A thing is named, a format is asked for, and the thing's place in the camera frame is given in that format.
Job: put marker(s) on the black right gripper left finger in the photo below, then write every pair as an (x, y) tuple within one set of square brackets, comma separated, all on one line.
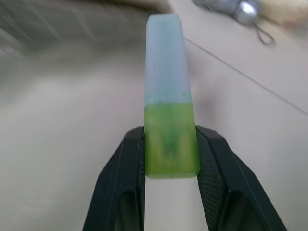
[(113, 187)]

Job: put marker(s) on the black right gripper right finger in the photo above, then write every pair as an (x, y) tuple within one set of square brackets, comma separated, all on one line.
[(231, 187)]

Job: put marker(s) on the green highlighter with translucent cap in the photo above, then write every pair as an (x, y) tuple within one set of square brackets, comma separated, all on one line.
[(168, 101)]

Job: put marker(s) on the grid pouch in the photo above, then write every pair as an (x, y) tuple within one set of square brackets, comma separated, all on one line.
[(31, 26)]

